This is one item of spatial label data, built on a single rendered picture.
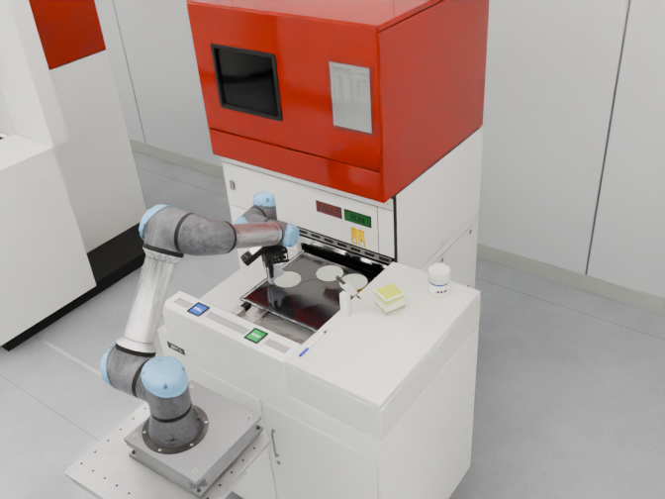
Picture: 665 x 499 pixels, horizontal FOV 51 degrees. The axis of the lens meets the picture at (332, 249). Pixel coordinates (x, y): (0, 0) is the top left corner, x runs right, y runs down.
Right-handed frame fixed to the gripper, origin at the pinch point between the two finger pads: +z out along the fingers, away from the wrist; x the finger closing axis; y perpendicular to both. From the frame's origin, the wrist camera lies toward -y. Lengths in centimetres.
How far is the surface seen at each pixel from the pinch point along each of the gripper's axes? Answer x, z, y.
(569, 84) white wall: 51, -23, 174
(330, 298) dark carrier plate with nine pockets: -18.3, 1.3, 16.0
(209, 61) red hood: 44, -70, 1
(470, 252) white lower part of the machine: 14, 27, 97
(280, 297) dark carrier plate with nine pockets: -9.2, 1.4, 0.7
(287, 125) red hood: 14, -52, 18
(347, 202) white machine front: -0.7, -24.1, 32.7
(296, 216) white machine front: 21.3, -10.9, 20.0
